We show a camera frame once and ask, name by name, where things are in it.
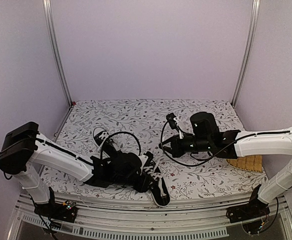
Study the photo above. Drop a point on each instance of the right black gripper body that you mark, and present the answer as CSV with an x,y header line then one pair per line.
x,y
180,150

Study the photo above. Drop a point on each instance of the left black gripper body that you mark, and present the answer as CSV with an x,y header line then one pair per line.
x,y
142,187

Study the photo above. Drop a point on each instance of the black canvas sneaker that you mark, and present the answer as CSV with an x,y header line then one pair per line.
x,y
105,144
155,183

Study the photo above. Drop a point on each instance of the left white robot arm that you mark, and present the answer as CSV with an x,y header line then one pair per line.
x,y
25,145

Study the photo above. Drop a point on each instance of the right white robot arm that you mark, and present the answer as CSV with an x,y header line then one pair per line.
x,y
232,144

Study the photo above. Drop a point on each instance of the floral patterned table mat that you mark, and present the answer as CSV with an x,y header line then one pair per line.
x,y
139,124

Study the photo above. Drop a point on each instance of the woven bamboo tray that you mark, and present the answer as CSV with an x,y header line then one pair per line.
x,y
251,163

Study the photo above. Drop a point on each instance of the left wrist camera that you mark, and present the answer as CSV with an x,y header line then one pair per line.
x,y
145,159

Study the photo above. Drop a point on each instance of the front aluminium rail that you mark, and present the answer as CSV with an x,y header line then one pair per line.
x,y
186,219

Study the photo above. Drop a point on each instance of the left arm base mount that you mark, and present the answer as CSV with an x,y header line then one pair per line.
x,y
66,211

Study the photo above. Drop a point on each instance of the right aluminium frame post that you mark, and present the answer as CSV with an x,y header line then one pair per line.
x,y
247,52

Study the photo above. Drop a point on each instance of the aluminium frame post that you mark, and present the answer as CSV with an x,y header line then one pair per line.
x,y
247,52
55,49

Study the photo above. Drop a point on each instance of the left aluminium frame post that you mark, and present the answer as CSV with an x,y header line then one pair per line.
x,y
55,49

